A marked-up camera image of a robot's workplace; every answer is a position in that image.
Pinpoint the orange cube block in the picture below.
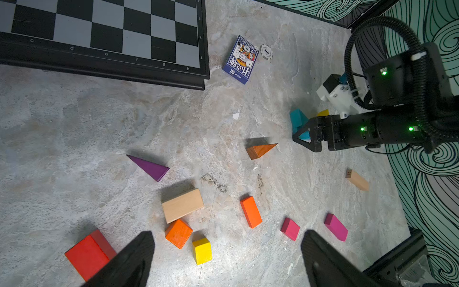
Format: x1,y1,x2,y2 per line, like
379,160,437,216
165,219,193,249

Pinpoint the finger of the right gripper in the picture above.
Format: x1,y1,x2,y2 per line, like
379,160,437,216
292,116,318,152

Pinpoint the small metal chain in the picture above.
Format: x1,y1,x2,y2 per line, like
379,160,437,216
200,173,228,193

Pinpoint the orange rectangular block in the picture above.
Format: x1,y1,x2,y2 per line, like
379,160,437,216
240,196,262,228

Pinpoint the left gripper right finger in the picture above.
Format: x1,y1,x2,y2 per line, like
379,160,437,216
301,230,378,287

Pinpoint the white poker chip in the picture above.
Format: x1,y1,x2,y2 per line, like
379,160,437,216
259,44,273,60

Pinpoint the magenta long block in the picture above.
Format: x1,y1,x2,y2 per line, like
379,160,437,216
324,213,349,242

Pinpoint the blue playing card box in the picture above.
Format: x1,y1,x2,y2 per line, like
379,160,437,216
223,35,259,84

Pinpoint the red rectangular block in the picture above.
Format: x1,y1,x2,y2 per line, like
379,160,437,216
65,229,117,282

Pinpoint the purple triangle block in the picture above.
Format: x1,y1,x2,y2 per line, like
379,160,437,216
127,155,170,182

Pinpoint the yellow cube block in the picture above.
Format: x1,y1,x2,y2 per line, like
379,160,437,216
192,237,213,265

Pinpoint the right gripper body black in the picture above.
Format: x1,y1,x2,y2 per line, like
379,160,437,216
308,112,380,152

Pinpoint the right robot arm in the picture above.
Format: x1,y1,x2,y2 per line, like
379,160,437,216
292,17,459,153

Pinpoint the teal triangle block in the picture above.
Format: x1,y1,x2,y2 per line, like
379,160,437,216
290,109,310,141

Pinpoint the black grey chessboard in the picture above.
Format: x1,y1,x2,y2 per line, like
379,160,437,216
1,0,210,90

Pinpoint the orange triangle block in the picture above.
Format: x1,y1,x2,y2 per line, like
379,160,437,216
246,143,277,160

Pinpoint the yellow block near gripper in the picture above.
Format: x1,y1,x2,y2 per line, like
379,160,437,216
317,109,330,117

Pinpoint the natural wood long block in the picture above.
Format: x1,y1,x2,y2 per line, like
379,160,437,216
345,169,369,191

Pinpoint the pink cube block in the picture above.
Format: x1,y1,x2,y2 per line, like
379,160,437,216
281,218,300,241

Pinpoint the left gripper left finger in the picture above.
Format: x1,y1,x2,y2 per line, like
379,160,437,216
84,231,155,287

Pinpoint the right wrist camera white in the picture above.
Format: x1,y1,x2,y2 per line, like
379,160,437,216
316,74,366,121

